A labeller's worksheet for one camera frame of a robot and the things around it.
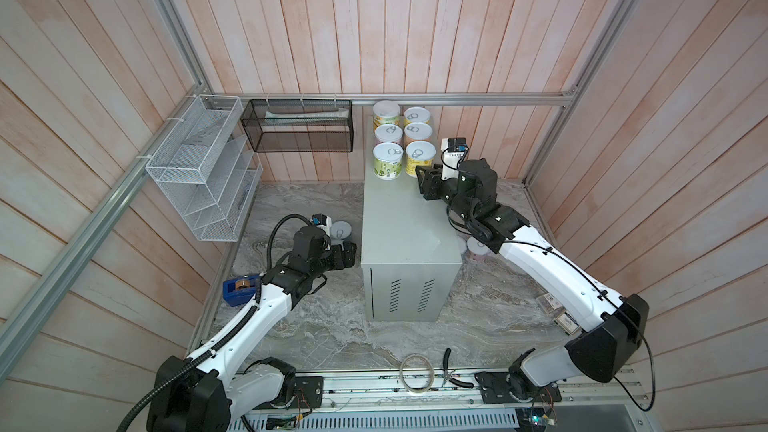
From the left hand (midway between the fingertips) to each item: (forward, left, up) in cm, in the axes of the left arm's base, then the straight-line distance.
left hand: (344, 252), depth 82 cm
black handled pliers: (-27, -28, -15) cm, 42 cm away
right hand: (+12, -21, +21) cm, 32 cm away
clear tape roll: (-27, -16, -15) cm, 35 cm away
